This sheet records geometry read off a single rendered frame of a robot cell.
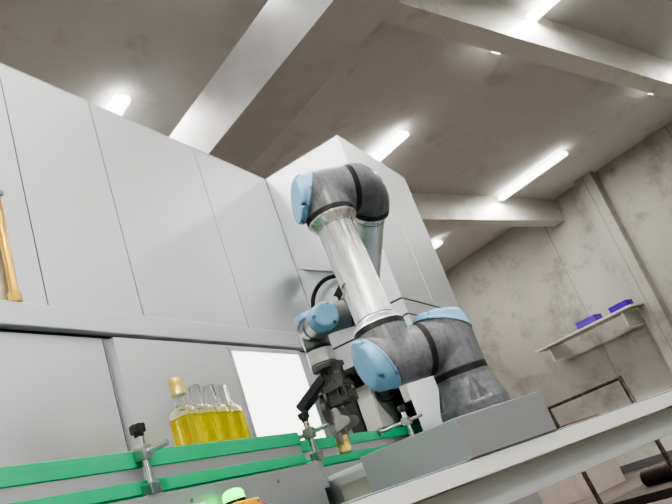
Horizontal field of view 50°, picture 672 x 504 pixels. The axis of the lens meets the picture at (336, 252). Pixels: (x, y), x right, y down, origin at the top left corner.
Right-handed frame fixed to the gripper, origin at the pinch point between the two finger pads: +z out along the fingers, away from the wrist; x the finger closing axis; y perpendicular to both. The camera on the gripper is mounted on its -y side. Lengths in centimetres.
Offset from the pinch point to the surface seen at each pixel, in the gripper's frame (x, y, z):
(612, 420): -2, 66, 19
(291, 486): -26.8, -3.2, 8.3
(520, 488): -31, 47, 25
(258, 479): -38.6, -3.6, 5.2
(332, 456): 17.5, -12.8, 1.6
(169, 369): -22.4, -30.7, -31.5
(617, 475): 882, -50, 86
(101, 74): 193, -182, -331
